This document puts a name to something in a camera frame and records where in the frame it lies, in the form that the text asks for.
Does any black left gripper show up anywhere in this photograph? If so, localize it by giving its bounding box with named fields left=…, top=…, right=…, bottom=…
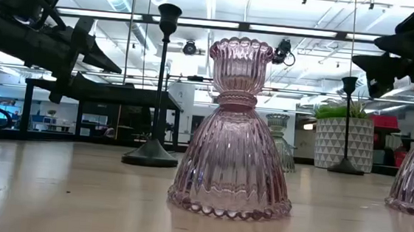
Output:
left=0, top=10, right=127, bottom=109

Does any black metal candlestick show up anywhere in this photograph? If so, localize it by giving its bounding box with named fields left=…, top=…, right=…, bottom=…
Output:
left=327, top=75, right=373, bottom=177
left=120, top=1, right=191, bottom=169

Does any green ribbed glass candle holder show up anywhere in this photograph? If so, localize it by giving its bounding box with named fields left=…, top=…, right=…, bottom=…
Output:
left=261, top=112, right=300, bottom=174

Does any green succulent plant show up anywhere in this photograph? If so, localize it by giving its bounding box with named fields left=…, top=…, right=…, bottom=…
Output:
left=312, top=90, right=370, bottom=124

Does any white geometric plant pot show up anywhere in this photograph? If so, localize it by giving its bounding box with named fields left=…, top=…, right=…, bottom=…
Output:
left=312, top=115, right=377, bottom=174

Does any black ceiling spotlight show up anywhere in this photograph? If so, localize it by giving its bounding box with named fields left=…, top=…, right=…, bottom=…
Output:
left=182, top=38, right=199, bottom=58

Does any wire rack with red bins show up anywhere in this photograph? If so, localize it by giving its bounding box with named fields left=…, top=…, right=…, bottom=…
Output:
left=365, top=113, right=411, bottom=168

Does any black aluminium table frame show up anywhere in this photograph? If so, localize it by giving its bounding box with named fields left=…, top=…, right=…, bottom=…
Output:
left=0, top=125, right=401, bottom=177

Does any black overhead camera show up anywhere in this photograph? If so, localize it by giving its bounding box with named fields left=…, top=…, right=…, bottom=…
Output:
left=272, top=38, right=298, bottom=67

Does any black overhead frame beam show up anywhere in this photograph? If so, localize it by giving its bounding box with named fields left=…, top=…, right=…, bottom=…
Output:
left=55, top=7, right=384, bottom=44

